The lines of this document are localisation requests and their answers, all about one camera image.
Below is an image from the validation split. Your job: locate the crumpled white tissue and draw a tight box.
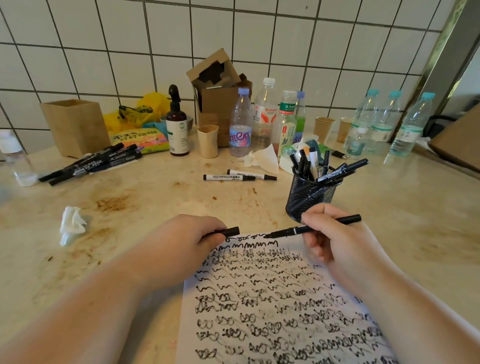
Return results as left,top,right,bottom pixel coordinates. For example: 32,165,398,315
59,206,88,247

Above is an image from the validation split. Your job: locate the blue-capped green drink bottle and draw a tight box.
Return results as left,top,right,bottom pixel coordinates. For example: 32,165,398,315
293,91,307,145

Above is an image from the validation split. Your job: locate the beige cup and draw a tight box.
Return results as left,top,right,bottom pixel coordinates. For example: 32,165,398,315
196,124,220,159

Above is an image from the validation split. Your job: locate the brown kraft paper container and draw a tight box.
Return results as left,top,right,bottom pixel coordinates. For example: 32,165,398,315
40,99,112,159

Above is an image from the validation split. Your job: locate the person's right forearm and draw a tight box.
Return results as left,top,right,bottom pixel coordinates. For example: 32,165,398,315
352,259,480,364

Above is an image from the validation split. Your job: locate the green-capped white-label bottle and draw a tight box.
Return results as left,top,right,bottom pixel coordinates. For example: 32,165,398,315
276,90,298,159

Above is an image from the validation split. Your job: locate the open cardboard box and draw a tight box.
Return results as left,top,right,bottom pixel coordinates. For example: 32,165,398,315
186,48,253,148

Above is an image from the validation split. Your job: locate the flat white tissue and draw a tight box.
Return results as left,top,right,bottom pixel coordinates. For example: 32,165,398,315
243,143,280,176

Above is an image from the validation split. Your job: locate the dark brown spray bottle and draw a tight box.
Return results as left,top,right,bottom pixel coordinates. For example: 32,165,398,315
165,84,190,157

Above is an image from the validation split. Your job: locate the scribbled white paper sheet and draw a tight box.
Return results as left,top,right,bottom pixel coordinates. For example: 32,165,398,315
175,234,399,364

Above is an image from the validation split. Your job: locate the yellow plastic bag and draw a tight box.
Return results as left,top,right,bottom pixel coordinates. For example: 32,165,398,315
103,92,172,133

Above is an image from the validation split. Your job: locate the white and teal plastic bag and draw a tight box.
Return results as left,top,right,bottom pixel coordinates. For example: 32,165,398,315
278,134,324,176

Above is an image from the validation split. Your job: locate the brown paper cup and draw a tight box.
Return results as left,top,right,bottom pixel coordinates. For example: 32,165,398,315
336,117,353,144
313,116,336,145

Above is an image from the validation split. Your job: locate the cluster of black markers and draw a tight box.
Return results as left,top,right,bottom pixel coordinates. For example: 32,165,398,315
38,142,143,187

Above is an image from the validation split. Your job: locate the bundle of assorted markers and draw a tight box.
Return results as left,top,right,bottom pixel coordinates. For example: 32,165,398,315
289,147,370,184

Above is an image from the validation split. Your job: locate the metal window frame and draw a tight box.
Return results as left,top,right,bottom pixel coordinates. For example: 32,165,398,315
389,0,480,143

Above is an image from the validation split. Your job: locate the person's right hand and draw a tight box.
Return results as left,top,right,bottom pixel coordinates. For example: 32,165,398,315
301,203,391,298

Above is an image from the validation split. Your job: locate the black marker pen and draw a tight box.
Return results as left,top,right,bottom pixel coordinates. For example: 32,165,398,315
263,214,363,240

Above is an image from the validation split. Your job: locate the white-capped red-label bottle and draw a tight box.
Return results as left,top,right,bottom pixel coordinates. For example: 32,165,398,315
251,77,279,151

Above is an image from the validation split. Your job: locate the black marker cap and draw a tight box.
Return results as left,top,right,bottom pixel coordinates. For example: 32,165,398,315
210,226,241,239

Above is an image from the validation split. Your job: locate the small clear white-capped bottle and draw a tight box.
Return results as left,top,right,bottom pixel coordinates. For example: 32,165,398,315
0,129,39,187

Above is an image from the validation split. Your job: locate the person's left hand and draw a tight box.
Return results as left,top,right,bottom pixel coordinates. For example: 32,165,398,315
144,214,229,292

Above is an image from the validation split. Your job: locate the black mesh pen holder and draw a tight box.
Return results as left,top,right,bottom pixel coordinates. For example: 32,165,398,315
285,167,343,224

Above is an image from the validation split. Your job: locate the colourful tissue packet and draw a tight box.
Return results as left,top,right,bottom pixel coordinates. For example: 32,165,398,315
108,127,170,155

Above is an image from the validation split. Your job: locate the white barrel marker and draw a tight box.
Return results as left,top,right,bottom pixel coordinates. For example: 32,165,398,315
203,174,256,182
227,169,278,181

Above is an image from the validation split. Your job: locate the purple-capped water bottle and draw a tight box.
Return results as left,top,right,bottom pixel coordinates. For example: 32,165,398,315
228,88,254,158

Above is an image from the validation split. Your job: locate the person's left forearm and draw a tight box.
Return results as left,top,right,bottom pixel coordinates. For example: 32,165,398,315
0,240,158,364

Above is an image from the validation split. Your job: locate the brown cardboard sheet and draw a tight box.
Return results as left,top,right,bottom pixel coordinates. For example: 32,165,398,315
428,107,480,174

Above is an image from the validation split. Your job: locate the teal-capped water bottle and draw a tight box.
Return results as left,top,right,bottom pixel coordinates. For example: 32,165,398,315
369,90,402,153
350,88,380,151
389,92,436,158

